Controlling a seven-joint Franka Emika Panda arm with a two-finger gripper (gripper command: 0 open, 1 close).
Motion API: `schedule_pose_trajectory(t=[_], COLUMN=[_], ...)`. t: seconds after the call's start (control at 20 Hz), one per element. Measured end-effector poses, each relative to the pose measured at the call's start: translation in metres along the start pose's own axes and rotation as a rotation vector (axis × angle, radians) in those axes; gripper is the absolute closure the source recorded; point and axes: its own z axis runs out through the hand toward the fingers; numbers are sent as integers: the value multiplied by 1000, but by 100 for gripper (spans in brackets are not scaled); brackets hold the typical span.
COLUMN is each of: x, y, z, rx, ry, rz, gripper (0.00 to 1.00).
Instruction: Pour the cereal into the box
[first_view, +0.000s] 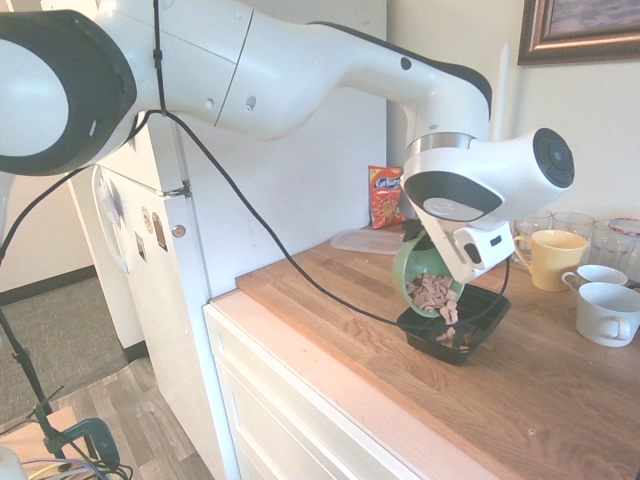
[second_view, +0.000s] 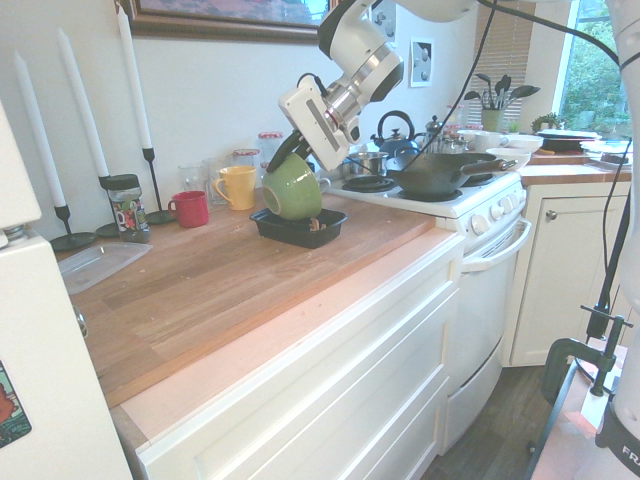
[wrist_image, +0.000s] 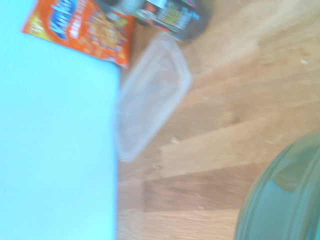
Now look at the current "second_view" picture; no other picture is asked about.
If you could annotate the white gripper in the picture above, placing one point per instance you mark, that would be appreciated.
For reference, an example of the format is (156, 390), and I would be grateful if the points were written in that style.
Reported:
(315, 125)

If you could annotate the green ceramic bowl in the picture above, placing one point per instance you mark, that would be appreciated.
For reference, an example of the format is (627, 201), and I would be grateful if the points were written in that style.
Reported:
(292, 190)

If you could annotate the brown cereal pieces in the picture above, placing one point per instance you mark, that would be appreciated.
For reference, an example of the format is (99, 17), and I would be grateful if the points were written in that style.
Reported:
(317, 225)

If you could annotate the black plastic tray box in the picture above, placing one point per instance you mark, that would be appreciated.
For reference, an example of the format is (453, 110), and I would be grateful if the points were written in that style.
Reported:
(300, 235)

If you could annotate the jar with red checkered lid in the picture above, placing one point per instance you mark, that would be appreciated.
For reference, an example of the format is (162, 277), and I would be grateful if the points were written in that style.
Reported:
(270, 145)
(246, 157)

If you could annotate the small white cup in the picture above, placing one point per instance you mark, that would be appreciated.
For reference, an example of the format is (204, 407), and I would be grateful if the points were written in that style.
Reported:
(324, 184)

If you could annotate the yellow mug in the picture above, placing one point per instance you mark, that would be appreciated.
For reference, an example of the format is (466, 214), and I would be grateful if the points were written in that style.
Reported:
(240, 187)

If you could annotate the stainless steel pot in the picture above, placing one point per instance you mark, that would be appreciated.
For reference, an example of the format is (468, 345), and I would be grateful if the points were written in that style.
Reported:
(367, 164)

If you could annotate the clear glass mug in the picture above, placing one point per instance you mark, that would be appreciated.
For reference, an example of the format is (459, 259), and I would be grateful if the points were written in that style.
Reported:
(192, 180)
(214, 175)

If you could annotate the blue kettle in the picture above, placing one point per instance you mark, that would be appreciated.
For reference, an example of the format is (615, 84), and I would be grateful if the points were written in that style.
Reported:
(397, 140)

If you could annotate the red mug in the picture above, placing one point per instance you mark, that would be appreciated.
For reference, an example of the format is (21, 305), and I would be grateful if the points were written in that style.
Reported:
(192, 210)

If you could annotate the glass french press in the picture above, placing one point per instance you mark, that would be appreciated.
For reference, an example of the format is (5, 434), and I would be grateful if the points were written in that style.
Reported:
(434, 135)

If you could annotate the white taper candle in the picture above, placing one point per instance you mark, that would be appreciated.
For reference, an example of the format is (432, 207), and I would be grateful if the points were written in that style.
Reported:
(40, 135)
(134, 80)
(82, 105)

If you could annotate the black-lidded spice jar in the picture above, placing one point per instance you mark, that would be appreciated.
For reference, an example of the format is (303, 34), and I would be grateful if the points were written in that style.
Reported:
(129, 210)

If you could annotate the black kitchen utensil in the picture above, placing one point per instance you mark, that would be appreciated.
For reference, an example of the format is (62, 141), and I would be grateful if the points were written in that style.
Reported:
(483, 82)
(502, 85)
(525, 91)
(472, 95)

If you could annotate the white ceramic cup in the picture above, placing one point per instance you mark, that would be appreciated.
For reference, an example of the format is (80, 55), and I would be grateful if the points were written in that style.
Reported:
(487, 141)

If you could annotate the green utensil crock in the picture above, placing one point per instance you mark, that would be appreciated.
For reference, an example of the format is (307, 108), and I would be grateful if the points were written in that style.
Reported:
(492, 120)

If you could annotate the wide white ceramic bowl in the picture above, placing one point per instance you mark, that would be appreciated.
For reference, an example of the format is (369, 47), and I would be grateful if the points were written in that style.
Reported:
(505, 154)

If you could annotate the white drawer cabinet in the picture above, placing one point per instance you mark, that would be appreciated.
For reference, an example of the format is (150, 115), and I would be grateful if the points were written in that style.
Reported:
(325, 360)

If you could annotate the white kitchen stove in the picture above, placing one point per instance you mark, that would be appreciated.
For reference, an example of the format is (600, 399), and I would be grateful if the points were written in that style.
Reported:
(480, 280)

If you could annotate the clear plastic lid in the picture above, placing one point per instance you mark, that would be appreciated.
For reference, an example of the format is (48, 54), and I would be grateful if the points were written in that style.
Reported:
(97, 265)

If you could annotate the wooden window blind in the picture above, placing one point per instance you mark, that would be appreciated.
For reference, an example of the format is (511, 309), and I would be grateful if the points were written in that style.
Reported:
(510, 45)

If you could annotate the small green plant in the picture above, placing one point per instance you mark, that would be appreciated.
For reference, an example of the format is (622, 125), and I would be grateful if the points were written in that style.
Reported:
(545, 121)

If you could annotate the black pan with plate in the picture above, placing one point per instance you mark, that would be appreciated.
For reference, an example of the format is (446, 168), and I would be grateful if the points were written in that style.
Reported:
(570, 140)

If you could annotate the white corner cabinet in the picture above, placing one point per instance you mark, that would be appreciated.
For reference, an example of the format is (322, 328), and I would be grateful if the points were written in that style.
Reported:
(560, 280)

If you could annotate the white plate stack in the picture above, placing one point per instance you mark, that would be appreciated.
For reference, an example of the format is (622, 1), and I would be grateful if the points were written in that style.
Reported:
(610, 148)

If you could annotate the dark green C-clamp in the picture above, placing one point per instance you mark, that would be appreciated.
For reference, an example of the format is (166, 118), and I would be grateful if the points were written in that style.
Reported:
(602, 360)

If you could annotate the colourful fridge magnet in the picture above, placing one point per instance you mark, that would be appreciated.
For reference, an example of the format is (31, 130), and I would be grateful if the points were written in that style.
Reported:
(11, 405)

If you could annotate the robot mounting table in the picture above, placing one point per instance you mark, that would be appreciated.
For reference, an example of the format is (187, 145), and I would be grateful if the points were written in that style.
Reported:
(565, 440)

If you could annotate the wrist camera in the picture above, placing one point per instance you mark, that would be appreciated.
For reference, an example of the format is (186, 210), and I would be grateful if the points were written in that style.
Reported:
(355, 131)

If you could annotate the dark wooden picture frame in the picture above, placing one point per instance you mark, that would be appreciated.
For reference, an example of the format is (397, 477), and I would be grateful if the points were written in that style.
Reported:
(215, 27)

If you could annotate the wall photo print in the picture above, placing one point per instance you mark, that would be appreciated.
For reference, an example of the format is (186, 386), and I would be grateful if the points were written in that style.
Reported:
(384, 25)
(421, 62)

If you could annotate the black camera stand pole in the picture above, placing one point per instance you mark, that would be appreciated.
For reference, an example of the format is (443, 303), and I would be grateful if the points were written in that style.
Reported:
(617, 240)

